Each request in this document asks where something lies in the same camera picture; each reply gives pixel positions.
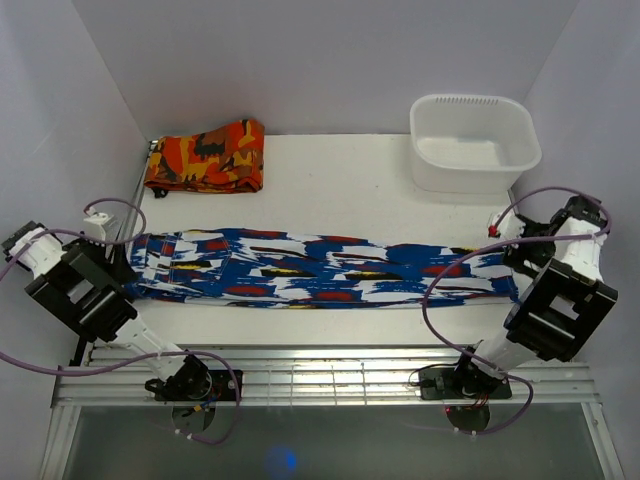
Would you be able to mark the orange camouflage folded trousers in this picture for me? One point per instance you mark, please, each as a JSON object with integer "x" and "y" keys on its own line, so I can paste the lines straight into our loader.
{"x": 227, "y": 160}

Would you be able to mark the white plastic basin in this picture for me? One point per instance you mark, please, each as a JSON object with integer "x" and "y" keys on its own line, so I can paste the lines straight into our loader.
{"x": 470, "y": 144}

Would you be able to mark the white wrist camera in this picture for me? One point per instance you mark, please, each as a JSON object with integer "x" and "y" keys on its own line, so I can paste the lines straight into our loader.
{"x": 100, "y": 227}
{"x": 505, "y": 227}

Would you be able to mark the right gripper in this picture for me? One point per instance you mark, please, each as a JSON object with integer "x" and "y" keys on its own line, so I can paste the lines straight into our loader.
{"x": 515, "y": 255}

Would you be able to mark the blue white patterned trousers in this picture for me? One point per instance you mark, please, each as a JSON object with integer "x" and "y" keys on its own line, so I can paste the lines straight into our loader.
{"x": 273, "y": 269}

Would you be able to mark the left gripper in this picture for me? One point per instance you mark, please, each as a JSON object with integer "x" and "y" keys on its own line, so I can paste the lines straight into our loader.
{"x": 122, "y": 270}

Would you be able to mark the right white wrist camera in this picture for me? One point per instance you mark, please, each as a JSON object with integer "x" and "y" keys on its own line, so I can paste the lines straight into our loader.
{"x": 505, "y": 227}

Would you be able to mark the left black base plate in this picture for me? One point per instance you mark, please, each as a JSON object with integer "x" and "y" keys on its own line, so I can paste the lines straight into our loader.
{"x": 218, "y": 385}

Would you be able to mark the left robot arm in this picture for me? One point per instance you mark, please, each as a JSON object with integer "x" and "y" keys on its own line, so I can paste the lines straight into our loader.
{"x": 82, "y": 284}

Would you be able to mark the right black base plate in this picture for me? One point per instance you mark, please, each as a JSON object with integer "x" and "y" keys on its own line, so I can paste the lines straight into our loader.
{"x": 446, "y": 383}

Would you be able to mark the aluminium rail frame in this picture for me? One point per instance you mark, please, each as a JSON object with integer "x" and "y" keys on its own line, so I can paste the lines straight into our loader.
{"x": 325, "y": 377}

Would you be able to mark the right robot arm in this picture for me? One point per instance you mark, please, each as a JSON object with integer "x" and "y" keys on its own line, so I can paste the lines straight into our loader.
{"x": 566, "y": 300}

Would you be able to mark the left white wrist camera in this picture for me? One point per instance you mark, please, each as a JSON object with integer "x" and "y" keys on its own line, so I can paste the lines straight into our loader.
{"x": 100, "y": 227}

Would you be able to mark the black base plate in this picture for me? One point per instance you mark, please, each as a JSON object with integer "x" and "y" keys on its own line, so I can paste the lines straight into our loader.
{"x": 446, "y": 383}
{"x": 218, "y": 385}

